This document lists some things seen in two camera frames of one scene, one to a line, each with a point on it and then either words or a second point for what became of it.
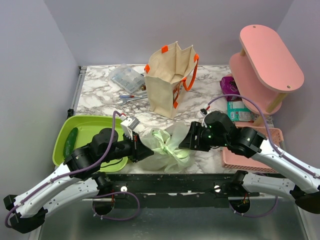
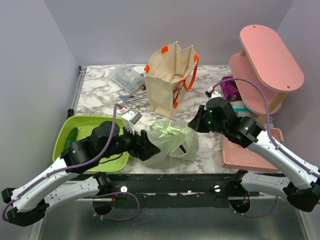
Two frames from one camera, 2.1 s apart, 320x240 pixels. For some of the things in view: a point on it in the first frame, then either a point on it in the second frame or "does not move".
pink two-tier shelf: x=264 y=71 does not move
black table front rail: x=171 y=190 does not move
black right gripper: x=189 y=142 → x=196 y=123
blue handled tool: x=125 y=96 does not move
